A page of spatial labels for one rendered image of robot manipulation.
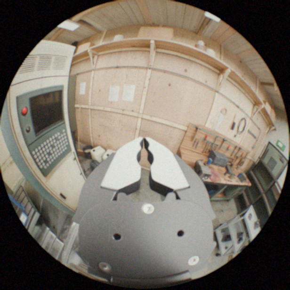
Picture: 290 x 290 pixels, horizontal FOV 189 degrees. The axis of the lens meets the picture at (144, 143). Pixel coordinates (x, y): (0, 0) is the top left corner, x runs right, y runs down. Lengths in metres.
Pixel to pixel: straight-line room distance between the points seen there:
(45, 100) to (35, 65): 0.32
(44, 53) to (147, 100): 1.53
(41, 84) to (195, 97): 1.88
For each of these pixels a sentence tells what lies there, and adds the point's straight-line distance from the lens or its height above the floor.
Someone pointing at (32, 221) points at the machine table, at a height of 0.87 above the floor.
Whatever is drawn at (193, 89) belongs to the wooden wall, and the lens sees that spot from 1.62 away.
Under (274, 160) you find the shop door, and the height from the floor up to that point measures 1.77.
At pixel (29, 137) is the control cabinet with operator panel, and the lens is 0.81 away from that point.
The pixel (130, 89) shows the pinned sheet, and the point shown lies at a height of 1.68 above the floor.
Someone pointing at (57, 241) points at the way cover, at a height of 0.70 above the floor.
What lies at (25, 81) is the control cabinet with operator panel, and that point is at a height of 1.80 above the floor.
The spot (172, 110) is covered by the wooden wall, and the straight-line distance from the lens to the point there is 1.55.
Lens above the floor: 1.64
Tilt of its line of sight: 31 degrees down
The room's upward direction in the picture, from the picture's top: 13 degrees clockwise
